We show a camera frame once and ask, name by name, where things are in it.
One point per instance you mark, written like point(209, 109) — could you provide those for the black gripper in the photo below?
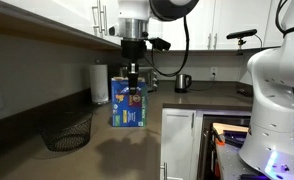
point(133, 50)

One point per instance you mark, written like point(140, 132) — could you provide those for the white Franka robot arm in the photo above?
point(277, 100)

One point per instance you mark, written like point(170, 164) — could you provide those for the blue cardboard snack box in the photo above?
point(123, 110)

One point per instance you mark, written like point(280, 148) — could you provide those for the silver toaster oven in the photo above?
point(150, 78)

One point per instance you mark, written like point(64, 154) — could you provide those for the white paper towel roll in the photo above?
point(99, 83)

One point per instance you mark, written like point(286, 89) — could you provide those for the steel electric kettle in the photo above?
point(182, 83)

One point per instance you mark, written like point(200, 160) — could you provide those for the white lower cabinet door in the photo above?
point(177, 143)

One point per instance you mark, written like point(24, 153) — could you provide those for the orange plastic piece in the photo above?
point(219, 140)

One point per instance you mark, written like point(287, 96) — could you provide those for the wooden board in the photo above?
point(230, 127)

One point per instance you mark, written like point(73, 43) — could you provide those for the dark blue flat object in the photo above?
point(235, 138)

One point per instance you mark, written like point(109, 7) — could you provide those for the perforated metal robot table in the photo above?
point(230, 163)

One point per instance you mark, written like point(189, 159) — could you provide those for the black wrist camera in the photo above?
point(159, 44)

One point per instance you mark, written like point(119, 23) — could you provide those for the white wall outlet small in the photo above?
point(213, 71)

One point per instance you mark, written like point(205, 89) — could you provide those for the black camera stand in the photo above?
point(240, 46)

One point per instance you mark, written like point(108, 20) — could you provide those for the black bar stereo camera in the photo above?
point(242, 34)

